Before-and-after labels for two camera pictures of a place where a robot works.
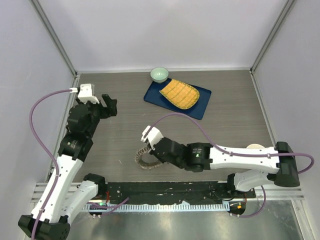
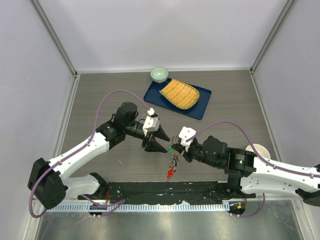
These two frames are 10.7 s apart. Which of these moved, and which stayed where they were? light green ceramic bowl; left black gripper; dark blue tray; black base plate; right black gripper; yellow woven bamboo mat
Moved: left black gripper; right black gripper
Stayed: light green ceramic bowl; yellow woven bamboo mat; dark blue tray; black base plate
